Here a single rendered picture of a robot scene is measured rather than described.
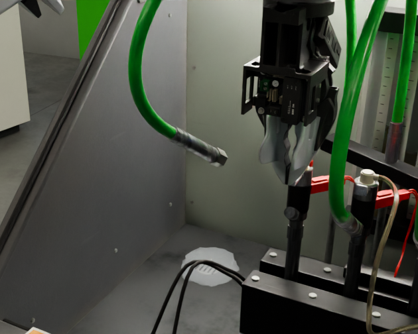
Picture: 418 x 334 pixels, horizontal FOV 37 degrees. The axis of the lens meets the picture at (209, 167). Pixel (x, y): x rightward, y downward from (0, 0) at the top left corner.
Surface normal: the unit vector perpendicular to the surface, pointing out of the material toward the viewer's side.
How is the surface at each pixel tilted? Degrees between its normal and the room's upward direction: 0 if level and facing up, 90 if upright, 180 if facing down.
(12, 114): 90
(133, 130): 90
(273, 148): 87
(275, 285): 0
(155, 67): 90
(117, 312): 0
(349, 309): 0
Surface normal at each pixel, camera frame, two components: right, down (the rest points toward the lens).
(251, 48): -0.44, 0.37
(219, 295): 0.02, -0.91
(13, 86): 0.82, 0.26
